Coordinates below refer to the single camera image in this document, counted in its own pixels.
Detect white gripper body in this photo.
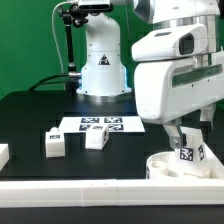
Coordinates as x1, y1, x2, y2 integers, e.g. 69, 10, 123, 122
132, 24, 224, 124

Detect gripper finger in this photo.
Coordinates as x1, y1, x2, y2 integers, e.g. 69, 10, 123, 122
163, 119, 186, 149
200, 103, 216, 131

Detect white round stool seat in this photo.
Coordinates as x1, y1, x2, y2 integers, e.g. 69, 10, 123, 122
146, 151, 211, 180

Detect white U-shaped obstacle fence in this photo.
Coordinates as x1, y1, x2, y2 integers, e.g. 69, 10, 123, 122
0, 149, 224, 208

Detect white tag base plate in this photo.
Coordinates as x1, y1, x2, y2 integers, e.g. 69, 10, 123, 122
59, 116, 145, 133

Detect black camera on mount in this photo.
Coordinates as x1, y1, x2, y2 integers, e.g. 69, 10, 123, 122
78, 0, 113, 13

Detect white camera cable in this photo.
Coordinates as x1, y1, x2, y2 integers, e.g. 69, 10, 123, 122
51, 0, 75, 74

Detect black cables on table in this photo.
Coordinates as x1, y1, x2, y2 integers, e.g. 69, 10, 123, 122
27, 73, 82, 92

